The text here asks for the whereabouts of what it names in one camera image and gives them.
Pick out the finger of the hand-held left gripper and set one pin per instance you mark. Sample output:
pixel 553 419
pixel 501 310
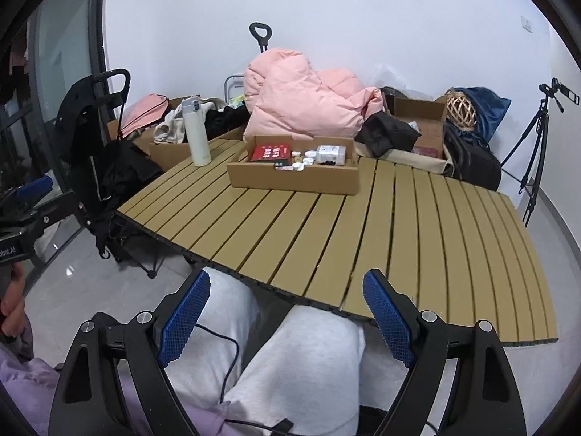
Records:
pixel 36 190
pixel 61 209

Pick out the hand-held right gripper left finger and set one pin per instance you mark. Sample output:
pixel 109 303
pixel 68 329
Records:
pixel 184 322

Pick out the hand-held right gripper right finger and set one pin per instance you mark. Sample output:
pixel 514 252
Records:
pixel 390 322

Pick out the shallow cardboard tray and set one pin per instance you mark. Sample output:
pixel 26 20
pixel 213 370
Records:
pixel 290 181

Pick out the small white round jar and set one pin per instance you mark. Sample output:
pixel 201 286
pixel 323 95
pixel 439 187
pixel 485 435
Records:
pixel 298 166

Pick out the person's left forearm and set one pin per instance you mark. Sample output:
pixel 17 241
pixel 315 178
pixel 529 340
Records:
pixel 27 381

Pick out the person's left hand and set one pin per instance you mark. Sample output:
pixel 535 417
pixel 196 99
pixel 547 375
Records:
pixel 10 293

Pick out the black stroller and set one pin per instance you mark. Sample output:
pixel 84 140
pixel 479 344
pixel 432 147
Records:
pixel 77 113

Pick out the white pants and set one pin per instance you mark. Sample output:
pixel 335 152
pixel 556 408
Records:
pixel 295 363

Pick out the cardboard box with clothes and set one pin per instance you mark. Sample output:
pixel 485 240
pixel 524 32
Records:
pixel 168 152

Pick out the pink bag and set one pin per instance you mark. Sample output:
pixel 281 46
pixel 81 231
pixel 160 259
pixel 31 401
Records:
pixel 145 111

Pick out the beige garment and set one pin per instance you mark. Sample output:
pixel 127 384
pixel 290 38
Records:
pixel 168 127

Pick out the white thermos bottle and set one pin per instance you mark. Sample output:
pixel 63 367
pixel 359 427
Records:
pixel 197 141

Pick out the beige canvas bag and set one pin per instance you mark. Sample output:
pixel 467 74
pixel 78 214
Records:
pixel 408 162

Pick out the small white carton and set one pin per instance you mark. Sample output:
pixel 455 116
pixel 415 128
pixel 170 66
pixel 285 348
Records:
pixel 331 153

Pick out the black backpack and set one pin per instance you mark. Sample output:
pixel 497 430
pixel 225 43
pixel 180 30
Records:
pixel 476 163

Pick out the black garment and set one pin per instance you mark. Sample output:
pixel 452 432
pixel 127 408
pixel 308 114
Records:
pixel 227 120

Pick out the black cloth bundle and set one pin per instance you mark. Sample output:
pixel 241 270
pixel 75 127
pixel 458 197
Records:
pixel 386 134

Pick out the red black box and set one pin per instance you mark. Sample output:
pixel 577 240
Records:
pixel 270 152

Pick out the open cardboard box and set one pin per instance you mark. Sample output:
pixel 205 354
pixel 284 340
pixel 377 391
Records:
pixel 426 131

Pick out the woven wicker ball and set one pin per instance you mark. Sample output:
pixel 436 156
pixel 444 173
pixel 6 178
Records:
pixel 460 111

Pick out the blue cloth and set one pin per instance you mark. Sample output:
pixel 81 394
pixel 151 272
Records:
pixel 492 109

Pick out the pink down jacket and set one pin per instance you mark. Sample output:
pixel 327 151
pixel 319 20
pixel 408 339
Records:
pixel 295 100

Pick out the clear plastic bag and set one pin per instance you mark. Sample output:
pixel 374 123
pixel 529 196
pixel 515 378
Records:
pixel 386 79

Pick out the black tripod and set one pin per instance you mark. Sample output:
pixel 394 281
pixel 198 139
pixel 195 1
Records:
pixel 541 113

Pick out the glass door with dark frame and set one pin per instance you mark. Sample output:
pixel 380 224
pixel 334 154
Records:
pixel 68 77

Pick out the white wall socket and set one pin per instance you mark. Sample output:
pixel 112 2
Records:
pixel 526 23

